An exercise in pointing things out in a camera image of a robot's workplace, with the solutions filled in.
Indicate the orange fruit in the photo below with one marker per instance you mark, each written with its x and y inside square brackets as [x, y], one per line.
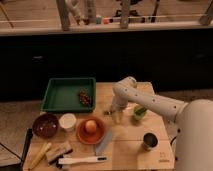
[90, 126]

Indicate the white handled brush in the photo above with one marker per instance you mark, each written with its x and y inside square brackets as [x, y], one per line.
[93, 159]

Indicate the black flat tool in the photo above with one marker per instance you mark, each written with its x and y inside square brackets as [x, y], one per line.
[27, 142]

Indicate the dark red bowl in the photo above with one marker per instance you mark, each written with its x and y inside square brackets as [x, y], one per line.
[45, 126]

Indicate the green spoon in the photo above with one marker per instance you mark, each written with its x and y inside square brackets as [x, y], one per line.
[140, 110]

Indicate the silver metal fork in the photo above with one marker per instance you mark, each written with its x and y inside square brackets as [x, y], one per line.
[107, 112]

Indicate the white paper cup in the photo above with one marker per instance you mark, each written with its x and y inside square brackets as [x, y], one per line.
[68, 121]

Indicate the dark metal cup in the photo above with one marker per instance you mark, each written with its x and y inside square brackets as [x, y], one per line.
[149, 141]

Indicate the wooden block brush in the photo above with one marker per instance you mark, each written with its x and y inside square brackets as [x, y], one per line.
[54, 153]

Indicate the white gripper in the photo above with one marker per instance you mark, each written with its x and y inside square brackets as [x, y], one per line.
[117, 116]

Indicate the brown grape bunch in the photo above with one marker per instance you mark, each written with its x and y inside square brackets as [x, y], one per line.
[84, 98]

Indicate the green plastic tray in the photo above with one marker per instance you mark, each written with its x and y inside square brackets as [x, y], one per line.
[61, 95]

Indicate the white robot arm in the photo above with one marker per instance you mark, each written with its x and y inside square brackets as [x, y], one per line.
[194, 144]

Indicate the orange plate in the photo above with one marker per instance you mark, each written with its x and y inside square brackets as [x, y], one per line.
[91, 139]

